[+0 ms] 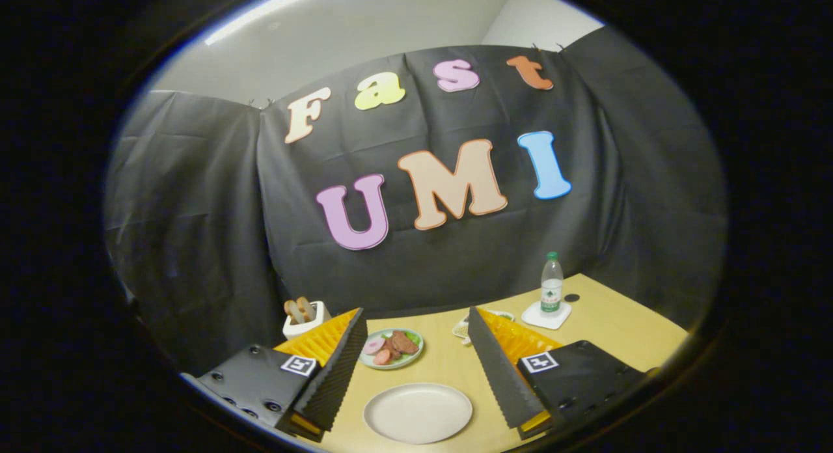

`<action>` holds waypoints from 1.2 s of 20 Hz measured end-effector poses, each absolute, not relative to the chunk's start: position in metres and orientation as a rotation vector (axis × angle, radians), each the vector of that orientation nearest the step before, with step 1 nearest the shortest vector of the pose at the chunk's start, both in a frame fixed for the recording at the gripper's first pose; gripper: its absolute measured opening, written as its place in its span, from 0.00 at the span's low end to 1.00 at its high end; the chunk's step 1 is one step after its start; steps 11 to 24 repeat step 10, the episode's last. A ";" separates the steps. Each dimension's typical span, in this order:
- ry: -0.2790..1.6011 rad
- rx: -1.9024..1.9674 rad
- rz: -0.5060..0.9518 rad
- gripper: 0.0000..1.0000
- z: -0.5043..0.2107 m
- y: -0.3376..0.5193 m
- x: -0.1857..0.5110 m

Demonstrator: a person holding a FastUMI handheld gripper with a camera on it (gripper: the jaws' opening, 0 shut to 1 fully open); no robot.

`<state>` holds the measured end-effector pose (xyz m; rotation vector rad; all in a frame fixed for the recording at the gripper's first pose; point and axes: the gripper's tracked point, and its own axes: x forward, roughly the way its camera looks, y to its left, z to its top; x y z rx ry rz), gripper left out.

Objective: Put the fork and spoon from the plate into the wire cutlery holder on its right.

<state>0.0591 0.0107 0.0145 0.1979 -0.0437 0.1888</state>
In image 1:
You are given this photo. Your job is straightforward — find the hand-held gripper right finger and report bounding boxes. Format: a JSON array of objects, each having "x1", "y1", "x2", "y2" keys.
[{"x1": 466, "y1": 307, "x2": 651, "y2": 441}]

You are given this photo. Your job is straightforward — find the clear plastic water bottle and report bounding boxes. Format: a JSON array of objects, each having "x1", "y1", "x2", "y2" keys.
[{"x1": 540, "y1": 251, "x2": 564, "y2": 314}]

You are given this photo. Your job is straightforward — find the white divided bean dish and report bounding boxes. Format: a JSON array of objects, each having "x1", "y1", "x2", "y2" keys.
[{"x1": 452, "y1": 310, "x2": 515, "y2": 346}]

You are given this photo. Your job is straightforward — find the pale green food plate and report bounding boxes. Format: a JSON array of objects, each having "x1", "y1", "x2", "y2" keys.
[{"x1": 359, "y1": 328, "x2": 425, "y2": 370}]

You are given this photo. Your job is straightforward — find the cream toaster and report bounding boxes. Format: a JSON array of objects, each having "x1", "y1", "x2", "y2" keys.
[{"x1": 282, "y1": 301, "x2": 333, "y2": 341}]

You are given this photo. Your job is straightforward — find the round white plate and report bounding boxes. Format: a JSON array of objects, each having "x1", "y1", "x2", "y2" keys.
[{"x1": 363, "y1": 383, "x2": 474, "y2": 445}]

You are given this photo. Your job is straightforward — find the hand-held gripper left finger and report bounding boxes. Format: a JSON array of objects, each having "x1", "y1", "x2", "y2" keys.
[{"x1": 195, "y1": 308, "x2": 369, "y2": 444}]

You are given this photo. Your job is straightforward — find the white square coaster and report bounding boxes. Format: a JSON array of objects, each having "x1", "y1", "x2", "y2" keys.
[{"x1": 521, "y1": 300, "x2": 573, "y2": 330}]

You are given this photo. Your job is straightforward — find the brown meat slices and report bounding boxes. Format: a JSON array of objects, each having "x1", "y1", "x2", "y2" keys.
[{"x1": 389, "y1": 331, "x2": 420, "y2": 360}]

